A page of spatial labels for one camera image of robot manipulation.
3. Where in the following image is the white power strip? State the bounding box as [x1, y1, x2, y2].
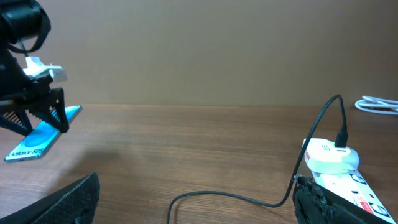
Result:
[312, 170, 395, 223]

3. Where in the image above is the white charger adapter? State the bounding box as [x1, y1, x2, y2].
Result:
[304, 138, 360, 174]

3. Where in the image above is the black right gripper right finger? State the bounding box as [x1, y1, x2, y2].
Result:
[292, 175, 390, 224]

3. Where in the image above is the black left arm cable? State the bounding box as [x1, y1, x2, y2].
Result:
[7, 12, 52, 57]

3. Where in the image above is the white power strip cable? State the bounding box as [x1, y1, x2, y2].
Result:
[354, 95, 398, 116]

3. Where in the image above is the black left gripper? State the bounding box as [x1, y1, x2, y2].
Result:
[1, 48, 69, 136]

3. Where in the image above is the blue screen smartphone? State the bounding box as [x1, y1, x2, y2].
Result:
[3, 105, 83, 163]

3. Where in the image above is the black charging cable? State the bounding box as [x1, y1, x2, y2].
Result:
[166, 93, 349, 224]

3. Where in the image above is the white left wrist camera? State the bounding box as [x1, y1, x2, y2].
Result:
[23, 57, 67, 83]

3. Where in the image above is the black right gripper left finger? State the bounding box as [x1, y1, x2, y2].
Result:
[1, 172, 100, 224]

